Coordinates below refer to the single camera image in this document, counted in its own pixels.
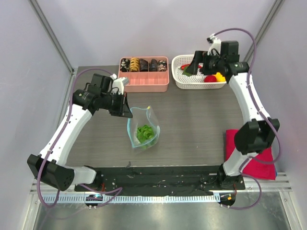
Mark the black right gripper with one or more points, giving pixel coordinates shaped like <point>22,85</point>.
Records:
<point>204,63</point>

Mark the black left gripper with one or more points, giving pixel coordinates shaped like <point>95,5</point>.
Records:
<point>122,109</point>

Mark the red toy tomato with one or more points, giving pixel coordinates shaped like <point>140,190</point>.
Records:
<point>210,79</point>

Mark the clear zip top bag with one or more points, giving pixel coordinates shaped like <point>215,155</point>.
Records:
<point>141,116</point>

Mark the green toy lettuce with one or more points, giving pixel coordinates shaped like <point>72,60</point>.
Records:
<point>145,135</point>

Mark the yellow toy mango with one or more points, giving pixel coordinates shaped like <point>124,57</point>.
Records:
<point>219,77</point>

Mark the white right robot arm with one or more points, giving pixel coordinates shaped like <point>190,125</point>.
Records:
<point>259,129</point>

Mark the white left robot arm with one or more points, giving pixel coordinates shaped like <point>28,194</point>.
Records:
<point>49,166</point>

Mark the small green toy leaf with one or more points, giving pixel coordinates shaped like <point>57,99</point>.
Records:
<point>187,74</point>

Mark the red toy chili pepper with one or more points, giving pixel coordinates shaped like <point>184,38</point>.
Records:
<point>185,66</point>

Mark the white perforated basket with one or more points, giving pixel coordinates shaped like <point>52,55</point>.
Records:
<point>193,82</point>

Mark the black pink roll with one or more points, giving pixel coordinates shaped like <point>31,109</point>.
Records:
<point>162,66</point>

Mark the pink divided tray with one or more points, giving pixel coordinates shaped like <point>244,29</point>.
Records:
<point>146,81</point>

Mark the black blue roll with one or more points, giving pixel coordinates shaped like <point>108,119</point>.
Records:
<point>153,66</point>

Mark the black floral sushi roll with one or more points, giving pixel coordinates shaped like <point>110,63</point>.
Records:
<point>124,65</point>

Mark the dark brown roll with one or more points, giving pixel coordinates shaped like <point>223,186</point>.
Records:
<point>144,65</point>

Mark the yellow striped roll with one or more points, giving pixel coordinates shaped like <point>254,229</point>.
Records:
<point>134,64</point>

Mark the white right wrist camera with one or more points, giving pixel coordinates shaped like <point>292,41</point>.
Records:
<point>215,45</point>

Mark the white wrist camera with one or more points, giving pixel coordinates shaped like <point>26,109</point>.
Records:
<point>118,84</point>
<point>215,45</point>

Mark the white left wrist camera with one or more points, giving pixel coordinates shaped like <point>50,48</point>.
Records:
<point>118,84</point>

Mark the white slotted cable duct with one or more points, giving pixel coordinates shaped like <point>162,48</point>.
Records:
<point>91,198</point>

